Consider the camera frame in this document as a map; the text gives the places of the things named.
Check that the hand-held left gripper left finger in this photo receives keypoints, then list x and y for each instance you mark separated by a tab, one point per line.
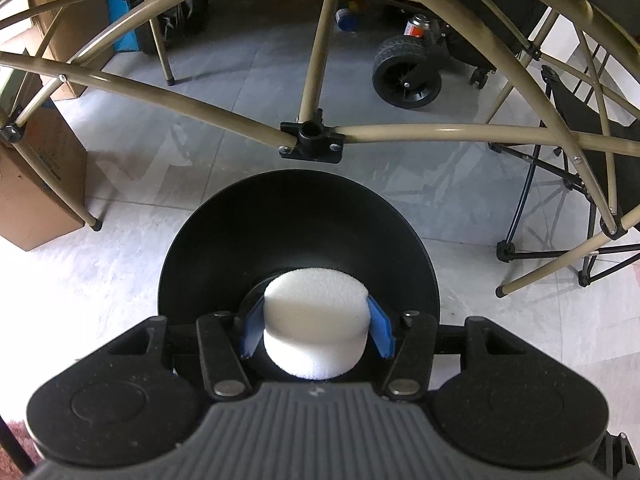
252	334

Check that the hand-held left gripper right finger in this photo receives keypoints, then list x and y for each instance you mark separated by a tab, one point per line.
382	334

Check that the white foam cylinder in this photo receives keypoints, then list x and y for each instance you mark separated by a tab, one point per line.
315	317

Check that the black round bin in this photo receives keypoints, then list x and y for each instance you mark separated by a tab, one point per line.
300	220

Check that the beige folding table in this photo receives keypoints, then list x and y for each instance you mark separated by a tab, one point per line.
200	105

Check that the cardboard box with liner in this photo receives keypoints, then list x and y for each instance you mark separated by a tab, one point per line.
40	185

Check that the black rubber wheel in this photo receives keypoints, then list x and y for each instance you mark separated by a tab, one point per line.
406	72

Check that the black folding chair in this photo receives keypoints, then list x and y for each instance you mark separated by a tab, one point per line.
590	125

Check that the orange gas canister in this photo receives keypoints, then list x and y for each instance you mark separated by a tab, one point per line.
418	29

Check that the black folding wagon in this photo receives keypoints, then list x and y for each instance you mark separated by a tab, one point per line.
465	35

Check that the blue lid jar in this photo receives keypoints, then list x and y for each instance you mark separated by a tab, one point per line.
345	20

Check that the blue foam board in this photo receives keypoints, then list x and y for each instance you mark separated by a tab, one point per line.
122	25

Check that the tall cardboard box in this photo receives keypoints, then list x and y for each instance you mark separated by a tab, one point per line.
75	20

